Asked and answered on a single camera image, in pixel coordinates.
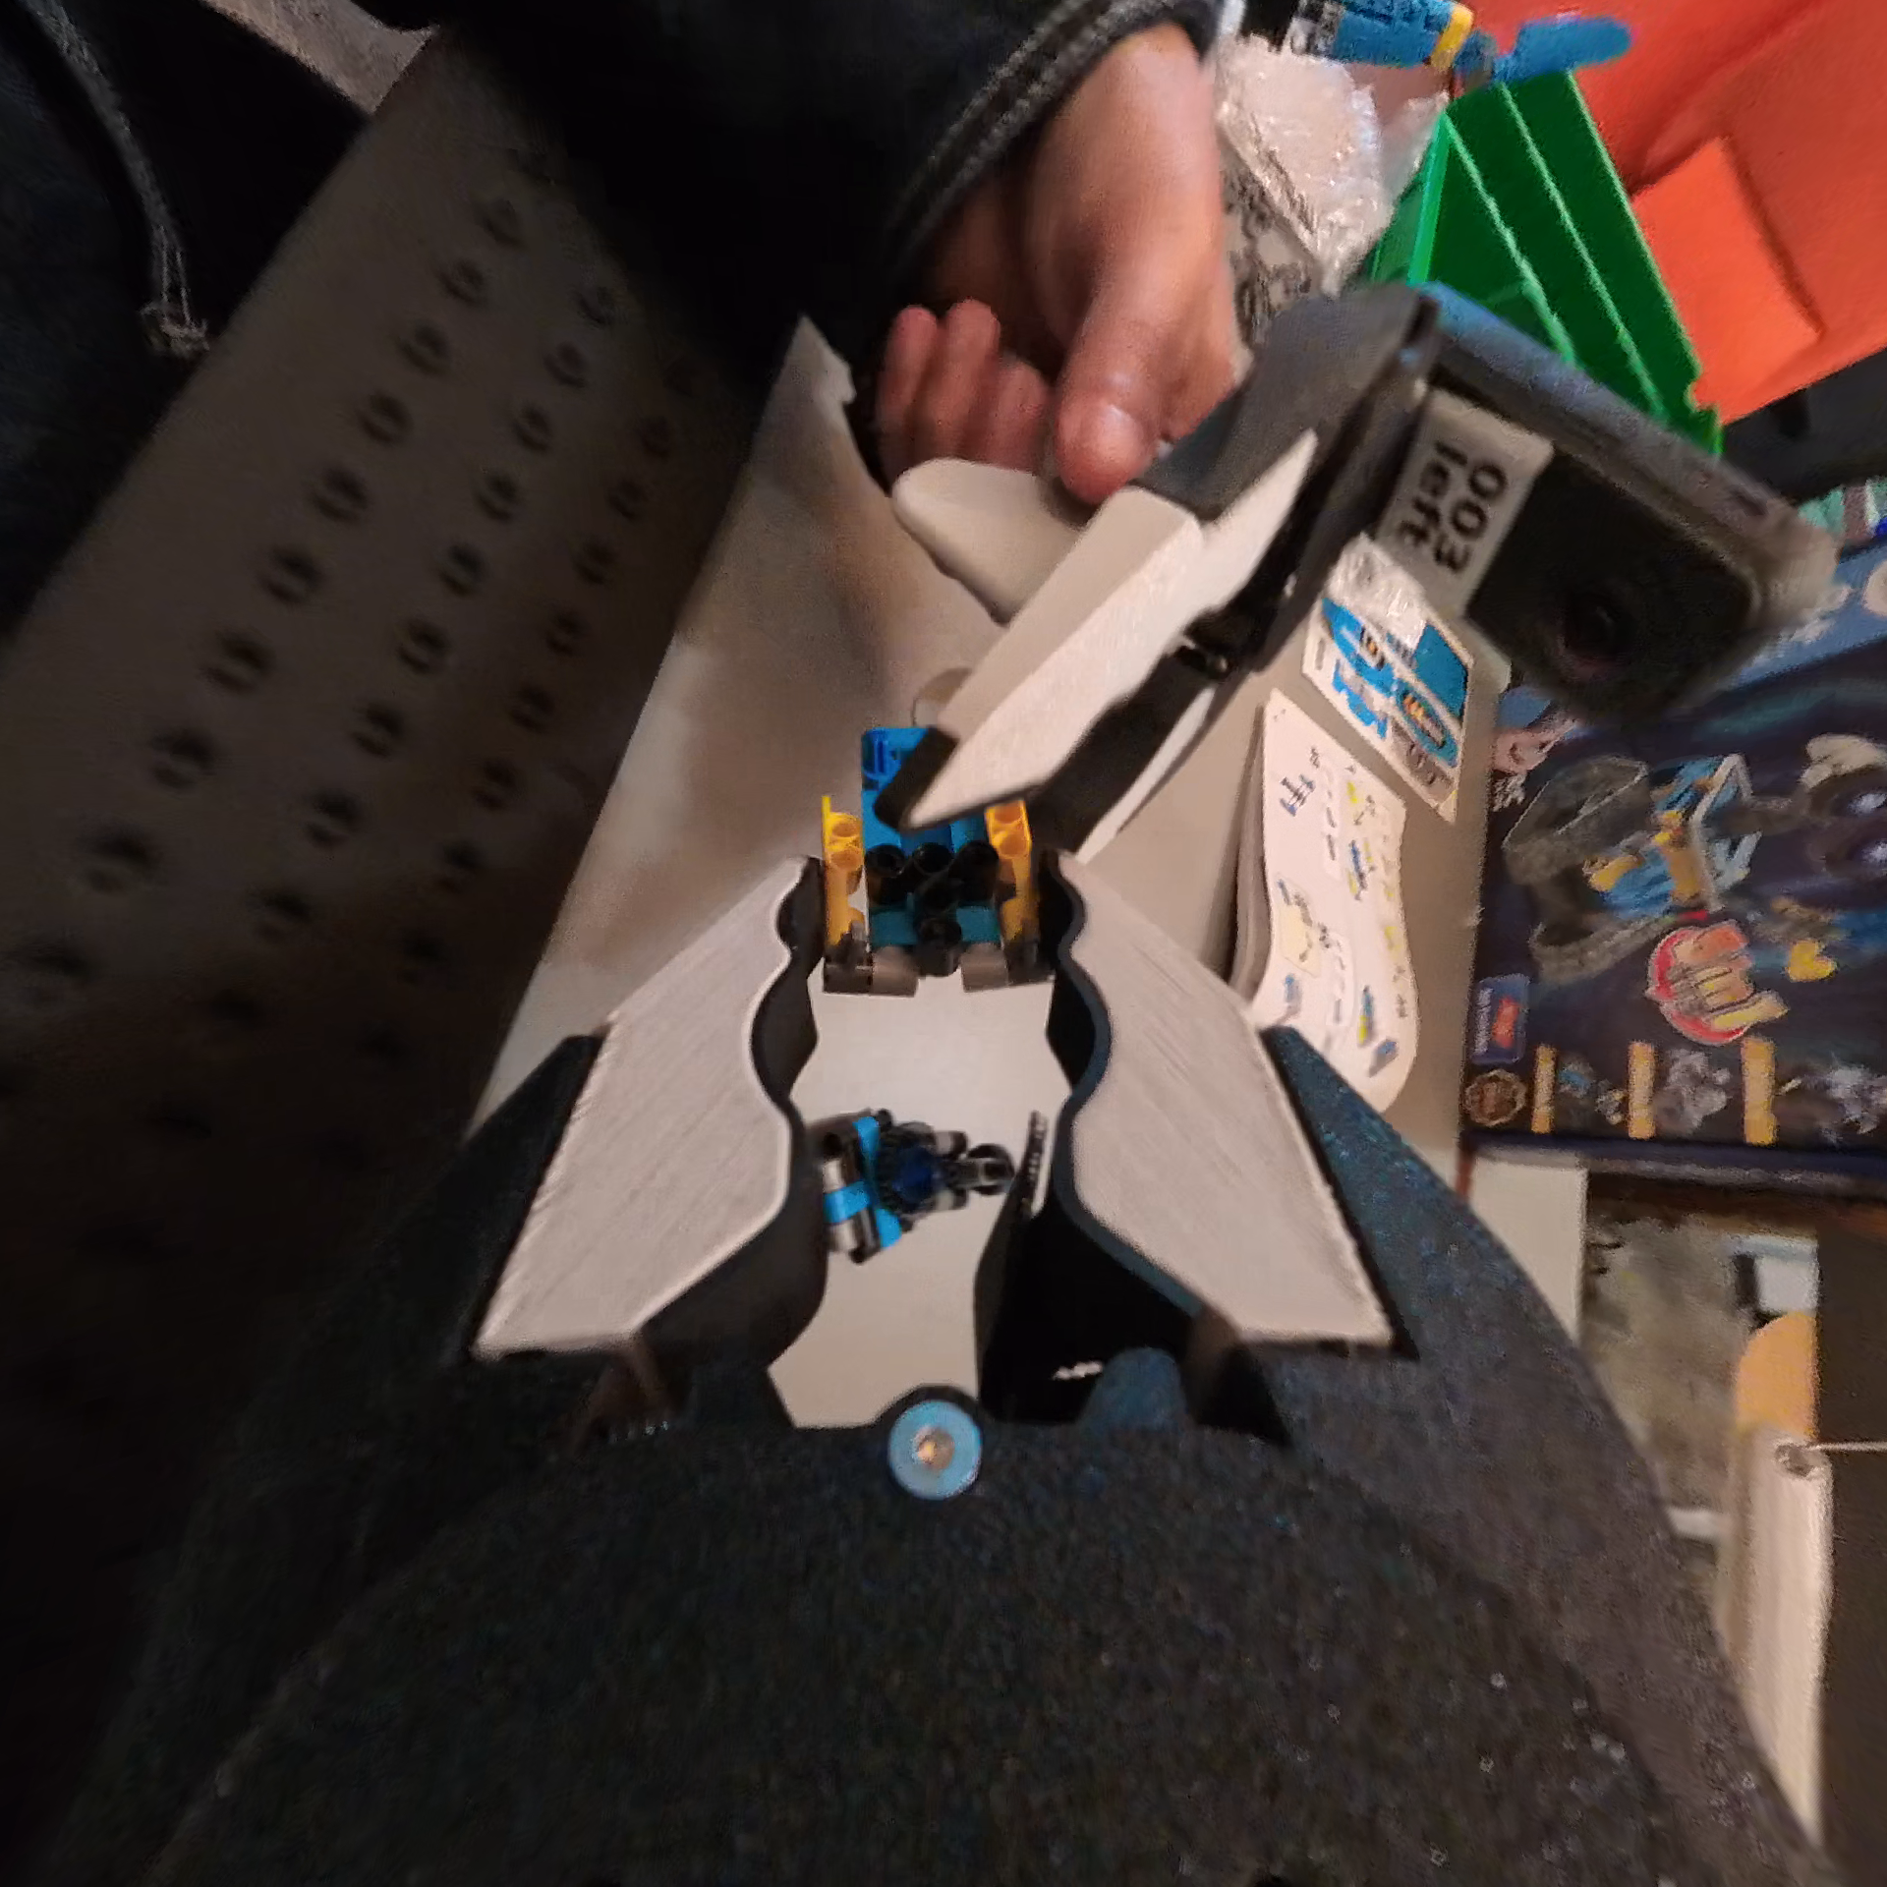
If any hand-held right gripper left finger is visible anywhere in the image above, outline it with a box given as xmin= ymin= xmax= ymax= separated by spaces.
xmin=471 ymin=854 xmax=833 ymax=1375

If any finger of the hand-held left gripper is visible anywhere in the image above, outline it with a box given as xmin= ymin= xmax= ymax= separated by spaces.
xmin=1025 ymin=569 xmax=1305 ymax=866
xmin=876 ymin=436 xmax=1322 ymax=837

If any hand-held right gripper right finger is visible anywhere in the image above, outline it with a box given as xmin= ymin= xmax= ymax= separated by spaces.
xmin=1031 ymin=870 xmax=1393 ymax=1363

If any blue yellow brick assembly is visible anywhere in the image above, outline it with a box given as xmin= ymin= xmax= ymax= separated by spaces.
xmin=817 ymin=723 xmax=1057 ymax=992

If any black gear brick assembly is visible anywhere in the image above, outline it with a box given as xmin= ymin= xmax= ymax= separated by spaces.
xmin=807 ymin=1096 xmax=1055 ymax=1269

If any person's left forearm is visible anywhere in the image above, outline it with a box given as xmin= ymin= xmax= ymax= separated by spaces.
xmin=369 ymin=0 xmax=1232 ymax=312

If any grey desk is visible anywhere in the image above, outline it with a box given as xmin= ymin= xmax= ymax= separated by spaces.
xmin=471 ymin=294 xmax=1594 ymax=1446

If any person's left hand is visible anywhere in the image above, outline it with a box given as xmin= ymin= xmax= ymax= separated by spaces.
xmin=876 ymin=23 xmax=1261 ymax=502

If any blue sticker sheet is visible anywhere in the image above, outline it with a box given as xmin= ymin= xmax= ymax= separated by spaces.
xmin=1303 ymin=530 xmax=1480 ymax=825

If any building instruction booklet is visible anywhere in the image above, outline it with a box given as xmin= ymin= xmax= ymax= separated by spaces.
xmin=1230 ymin=687 xmax=1426 ymax=1114

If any green plastic bin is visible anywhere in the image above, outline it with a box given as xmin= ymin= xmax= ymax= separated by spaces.
xmin=1356 ymin=58 xmax=1721 ymax=465

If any orange plastic tote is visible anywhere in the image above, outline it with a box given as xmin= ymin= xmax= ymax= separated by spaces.
xmin=1474 ymin=0 xmax=1887 ymax=420

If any clear plastic bag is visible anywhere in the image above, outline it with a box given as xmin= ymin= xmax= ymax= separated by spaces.
xmin=1202 ymin=29 xmax=1423 ymax=302

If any toy kit box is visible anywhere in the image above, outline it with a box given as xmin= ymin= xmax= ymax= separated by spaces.
xmin=1456 ymin=530 xmax=1887 ymax=1198

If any blue built toy robot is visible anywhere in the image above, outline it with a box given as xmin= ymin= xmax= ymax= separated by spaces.
xmin=1267 ymin=0 xmax=1633 ymax=90

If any black studded mat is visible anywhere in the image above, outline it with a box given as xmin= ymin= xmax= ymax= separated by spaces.
xmin=0 ymin=29 xmax=813 ymax=1416

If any person's denim jacket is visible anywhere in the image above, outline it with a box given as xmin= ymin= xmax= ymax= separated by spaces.
xmin=0 ymin=0 xmax=400 ymax=644

